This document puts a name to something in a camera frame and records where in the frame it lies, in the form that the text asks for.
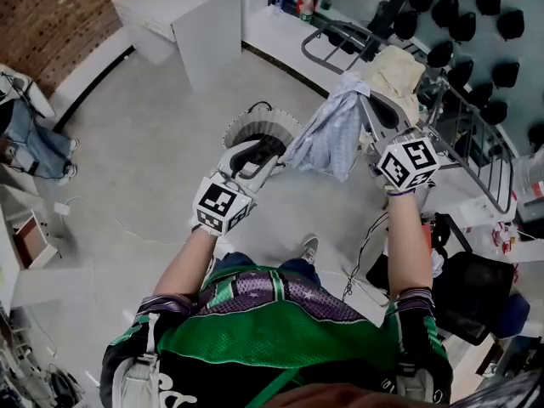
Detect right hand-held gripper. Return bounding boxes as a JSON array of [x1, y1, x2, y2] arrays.
[[359, 93, 441, 193]]

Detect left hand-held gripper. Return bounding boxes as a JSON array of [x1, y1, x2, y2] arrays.
[[192, 140, 286, 237]]

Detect black garment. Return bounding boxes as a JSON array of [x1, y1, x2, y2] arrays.
[[250, 136, 287, 163]]

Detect cream yellow clothes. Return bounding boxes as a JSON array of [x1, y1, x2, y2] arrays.
[[359, 44, 428, 153]]

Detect light blue checked shirt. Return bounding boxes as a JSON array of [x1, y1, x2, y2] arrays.
[[278, 71, 374, 184]]

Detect grey metal drying rack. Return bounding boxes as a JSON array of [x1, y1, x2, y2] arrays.
[[300, 20, 516, 216]]

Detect person's right forearm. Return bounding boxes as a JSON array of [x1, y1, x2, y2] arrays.
[[386, 189, 435, 302]]

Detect person's left forearm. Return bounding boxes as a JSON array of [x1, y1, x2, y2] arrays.
[[152, 227, 223, 302]]

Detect white ribbed laundry basket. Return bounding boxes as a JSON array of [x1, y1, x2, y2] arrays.
[[221, 101, 303, 179]]

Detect white wristband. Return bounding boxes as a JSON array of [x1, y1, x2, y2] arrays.
[[190, 223, 223, 239]]

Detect person's right shoe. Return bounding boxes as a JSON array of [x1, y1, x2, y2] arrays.
[[300, 235, 320, 264]]

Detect white shelf cabinet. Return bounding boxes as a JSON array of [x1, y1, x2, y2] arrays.
[[110, 0, 247, 94]]

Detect white crumpled cloth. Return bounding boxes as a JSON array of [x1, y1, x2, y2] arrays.
[[428, 248, 446, 279]]

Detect large clear water jug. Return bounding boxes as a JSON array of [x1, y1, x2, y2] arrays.
[[516, 146, 544, 200]]

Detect cluster of red clips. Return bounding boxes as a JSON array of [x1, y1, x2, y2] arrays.
[[491, 220, 519, 255]]

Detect person's green purple jersey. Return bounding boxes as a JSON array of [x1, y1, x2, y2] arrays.
[[100, 263, 455, 408]]

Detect black mesh office chair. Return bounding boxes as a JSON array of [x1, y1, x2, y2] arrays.
[[365, 212, 516, 347]]

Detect blue chair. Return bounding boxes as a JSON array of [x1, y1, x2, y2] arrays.
[[492, 293, 531, 340]]

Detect white side cabinet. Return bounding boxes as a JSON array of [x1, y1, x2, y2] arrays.
[[0, 163, 95, 315]]

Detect yellow beaded bracelet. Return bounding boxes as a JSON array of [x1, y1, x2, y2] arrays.
[[384, 184, 417, 198]]

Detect black window frame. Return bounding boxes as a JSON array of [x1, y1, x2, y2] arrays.
[[267, 0, 422, 60]]

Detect pale wall board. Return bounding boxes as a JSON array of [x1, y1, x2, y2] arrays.
[[407, 0, 544, 152]]

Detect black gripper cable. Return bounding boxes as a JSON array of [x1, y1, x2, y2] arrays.
[[341, 209, 391, 302]]

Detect grey shoulder strap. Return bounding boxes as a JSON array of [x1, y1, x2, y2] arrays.
[[110, 312, 162, 408], [394, 363, 434, 403]]

